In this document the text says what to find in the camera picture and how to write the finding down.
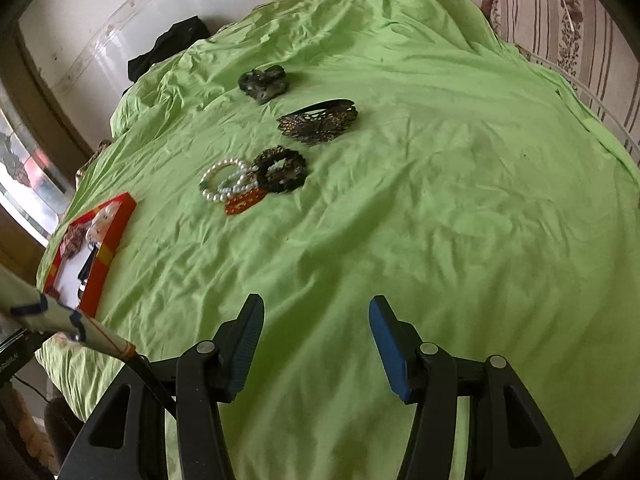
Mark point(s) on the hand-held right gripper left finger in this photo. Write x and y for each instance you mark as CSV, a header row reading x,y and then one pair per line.
x,y
246,342

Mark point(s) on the dark green flower hair clip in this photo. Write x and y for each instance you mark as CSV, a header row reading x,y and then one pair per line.
x,y
262,84

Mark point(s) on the leopard print scrunchie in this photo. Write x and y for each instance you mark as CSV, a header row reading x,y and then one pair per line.
x,y
267,156

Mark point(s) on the black stool seat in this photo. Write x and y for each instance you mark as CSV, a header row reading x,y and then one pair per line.
x,y
64,427

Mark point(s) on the brown patterned blanket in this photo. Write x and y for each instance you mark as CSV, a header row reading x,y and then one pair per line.
x,y
92,159

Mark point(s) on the red tray box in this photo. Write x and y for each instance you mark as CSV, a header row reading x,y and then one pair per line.
x,y
107,260

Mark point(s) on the black scrunchie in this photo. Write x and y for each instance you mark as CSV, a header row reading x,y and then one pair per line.
x,y
292,175

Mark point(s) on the plaid scrunchie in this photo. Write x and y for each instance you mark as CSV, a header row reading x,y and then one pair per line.
x,y
73,244

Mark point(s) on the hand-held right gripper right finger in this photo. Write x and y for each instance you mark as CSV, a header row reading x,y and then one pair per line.
x,y
392,352

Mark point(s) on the white scrunchie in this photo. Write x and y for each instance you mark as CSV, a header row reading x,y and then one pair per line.
x,y
102,222

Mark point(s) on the striped floral sofa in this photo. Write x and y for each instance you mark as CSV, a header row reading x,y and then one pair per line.
x,y
565,20

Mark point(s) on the white taped rod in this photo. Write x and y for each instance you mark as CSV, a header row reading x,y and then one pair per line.
x,y
60,317

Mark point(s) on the green bed sheet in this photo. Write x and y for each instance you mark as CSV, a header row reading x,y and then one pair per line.
x,y
400,210

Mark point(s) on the black watch striped band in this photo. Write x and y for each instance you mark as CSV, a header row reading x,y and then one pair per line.
x,y
86,267

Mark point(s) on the dark butterfly hair clip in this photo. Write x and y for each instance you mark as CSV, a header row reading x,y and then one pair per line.
x,y
320,125

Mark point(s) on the black cloth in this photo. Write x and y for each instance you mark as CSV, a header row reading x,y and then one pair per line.
x,y
165,50

